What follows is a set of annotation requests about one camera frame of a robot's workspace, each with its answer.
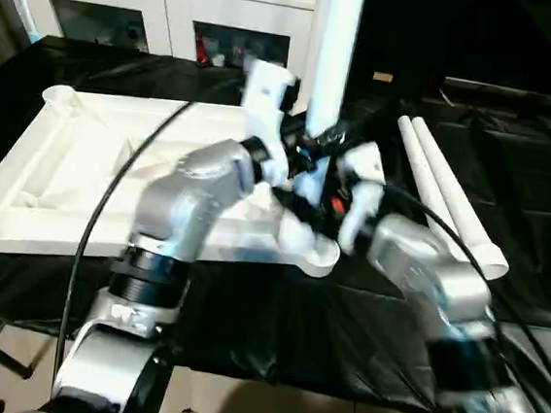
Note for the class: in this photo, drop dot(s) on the white plastic table top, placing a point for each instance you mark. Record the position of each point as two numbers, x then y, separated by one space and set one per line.
89 159

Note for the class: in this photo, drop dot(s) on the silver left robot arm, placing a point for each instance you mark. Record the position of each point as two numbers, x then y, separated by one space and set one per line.
178 207

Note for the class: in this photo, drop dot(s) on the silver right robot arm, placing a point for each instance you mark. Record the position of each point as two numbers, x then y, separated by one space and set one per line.
444 281

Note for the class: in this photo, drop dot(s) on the small tan label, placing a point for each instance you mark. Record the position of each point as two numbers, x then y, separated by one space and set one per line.
382 76

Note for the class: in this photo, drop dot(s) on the black cloth mat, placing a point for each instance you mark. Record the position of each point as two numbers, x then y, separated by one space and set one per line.
293 325

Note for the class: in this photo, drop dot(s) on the red bottle in cabinet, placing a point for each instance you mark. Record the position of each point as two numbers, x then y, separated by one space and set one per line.
201 49

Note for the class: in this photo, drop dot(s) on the white cabinet with glass doors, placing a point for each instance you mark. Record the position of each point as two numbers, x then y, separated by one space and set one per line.
168 1

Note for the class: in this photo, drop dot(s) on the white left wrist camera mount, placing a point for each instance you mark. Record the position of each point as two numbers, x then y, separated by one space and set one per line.
265 113

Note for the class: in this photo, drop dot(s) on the dark metal rail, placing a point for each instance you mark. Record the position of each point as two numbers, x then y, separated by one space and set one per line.
520 96

